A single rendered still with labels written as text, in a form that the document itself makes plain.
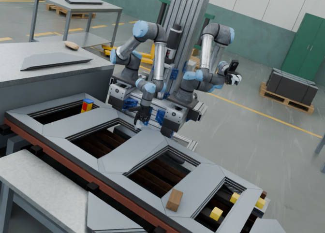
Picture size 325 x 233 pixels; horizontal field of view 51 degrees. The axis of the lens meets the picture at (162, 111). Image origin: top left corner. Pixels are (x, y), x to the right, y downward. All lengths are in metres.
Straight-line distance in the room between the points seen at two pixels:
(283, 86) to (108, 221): 6.66
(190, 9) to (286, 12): 9.16
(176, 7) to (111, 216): 1.73
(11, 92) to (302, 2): 10.40
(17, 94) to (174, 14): 1.34
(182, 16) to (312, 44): 8.72
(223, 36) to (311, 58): 8.84
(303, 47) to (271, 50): 1.16
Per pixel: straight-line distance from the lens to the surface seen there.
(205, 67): 2.42
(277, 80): 7.94
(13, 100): 2.39
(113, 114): 2.57
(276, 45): 11.89
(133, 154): 2.14
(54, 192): 1.89
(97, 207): 1.79
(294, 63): 11.34
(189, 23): 2.79
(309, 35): 11.26
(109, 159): 2.03
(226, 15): 11.92
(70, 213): 1.78
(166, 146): 2.35
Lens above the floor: 1.95
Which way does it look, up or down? 22 degrees down
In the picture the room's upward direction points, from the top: 18 degrees clockwise
